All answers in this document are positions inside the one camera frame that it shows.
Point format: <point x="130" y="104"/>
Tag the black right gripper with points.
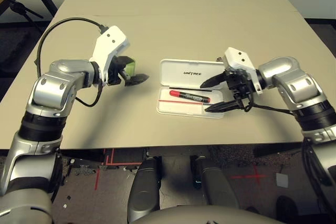
<point x="240" y="85"/>

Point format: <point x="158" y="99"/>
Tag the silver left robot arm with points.
<point x="60" y="82"/>

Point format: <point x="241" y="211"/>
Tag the red black whiteboard marker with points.
<point x="189" y="96"/>

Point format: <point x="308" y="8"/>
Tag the black robot foot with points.
<point x="287" y="208"/>

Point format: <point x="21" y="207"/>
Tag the white plastic pencil case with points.
<point x="173" y="72"/>

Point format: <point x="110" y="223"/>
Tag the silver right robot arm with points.
<point x="283" y="69"/>

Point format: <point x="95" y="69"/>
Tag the black table underframe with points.
<point x="275" y="149"/>

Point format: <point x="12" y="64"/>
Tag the green clear lead case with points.
<point x="130" y="68"/>

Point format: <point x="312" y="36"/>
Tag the small space print eraser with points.
<point x="218" y="58"/>

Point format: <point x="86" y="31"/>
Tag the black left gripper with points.
<point x="115" y="72"/>

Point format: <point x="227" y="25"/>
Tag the white floor square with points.
<point x="281" y="180"/>

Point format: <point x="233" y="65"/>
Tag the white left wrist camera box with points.
<point x="110" y="43"/>

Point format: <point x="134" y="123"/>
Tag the grey robot torso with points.
<point x="197" y="217"/>

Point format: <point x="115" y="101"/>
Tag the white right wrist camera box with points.
<point x="239" y="58"/>

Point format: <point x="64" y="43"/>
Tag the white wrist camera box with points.
<point x="239" y="58"/>
<point x="110" y="43"/>

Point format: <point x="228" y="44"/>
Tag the grey robot left leg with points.
<point x="144" y="187"/>

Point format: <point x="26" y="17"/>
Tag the black tripod stand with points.
<point x="19" y="6"/>

